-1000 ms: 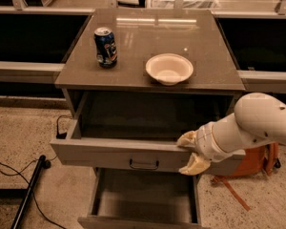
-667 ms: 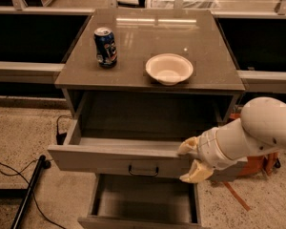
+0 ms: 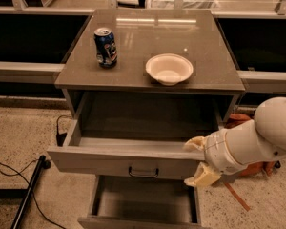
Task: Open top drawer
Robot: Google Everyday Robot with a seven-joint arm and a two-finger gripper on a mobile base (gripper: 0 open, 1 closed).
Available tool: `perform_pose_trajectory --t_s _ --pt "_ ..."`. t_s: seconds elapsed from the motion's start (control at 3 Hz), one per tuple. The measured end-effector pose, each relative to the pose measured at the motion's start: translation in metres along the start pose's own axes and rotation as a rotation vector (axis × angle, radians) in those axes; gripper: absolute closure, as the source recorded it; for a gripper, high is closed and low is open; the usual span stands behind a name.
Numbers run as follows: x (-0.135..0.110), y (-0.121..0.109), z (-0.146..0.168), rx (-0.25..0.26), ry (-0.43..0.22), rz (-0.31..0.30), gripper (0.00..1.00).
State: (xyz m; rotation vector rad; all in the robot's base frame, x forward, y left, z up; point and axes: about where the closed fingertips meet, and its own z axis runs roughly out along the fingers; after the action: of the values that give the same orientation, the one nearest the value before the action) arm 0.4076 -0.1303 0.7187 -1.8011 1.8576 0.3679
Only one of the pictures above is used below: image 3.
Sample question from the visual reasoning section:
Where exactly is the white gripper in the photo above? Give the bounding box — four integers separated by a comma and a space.
183, 129, 247, 187

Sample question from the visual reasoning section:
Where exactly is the grey top drawer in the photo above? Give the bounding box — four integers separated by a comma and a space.
48, 92, 218, 179

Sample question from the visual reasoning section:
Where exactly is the grey drawer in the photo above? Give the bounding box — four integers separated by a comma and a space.
48, 92, 218, 179
78, 176, 203, 229

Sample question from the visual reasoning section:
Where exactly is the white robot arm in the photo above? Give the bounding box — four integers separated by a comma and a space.
183, 97, 286, 187

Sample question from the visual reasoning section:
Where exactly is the grey bottom drawer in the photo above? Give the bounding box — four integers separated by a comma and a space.
78, 176, 203, 229

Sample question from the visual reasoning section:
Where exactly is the orange backpack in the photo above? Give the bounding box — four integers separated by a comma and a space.
225, 114, 281, 211

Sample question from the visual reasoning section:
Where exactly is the white bowl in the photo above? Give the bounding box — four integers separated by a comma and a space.
145, 53, 194, 86

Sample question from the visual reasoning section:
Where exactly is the blue soda can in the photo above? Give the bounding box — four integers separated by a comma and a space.
93, 27, 117, 68

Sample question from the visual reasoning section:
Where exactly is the black power adapter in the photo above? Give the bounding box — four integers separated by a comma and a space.
56, 133, 67, 147

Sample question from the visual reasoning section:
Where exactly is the black floor pole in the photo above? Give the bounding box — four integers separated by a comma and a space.
10, 156, 46, 229

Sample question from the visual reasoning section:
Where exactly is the black cable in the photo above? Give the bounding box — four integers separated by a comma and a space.
0, 114, 70, 229

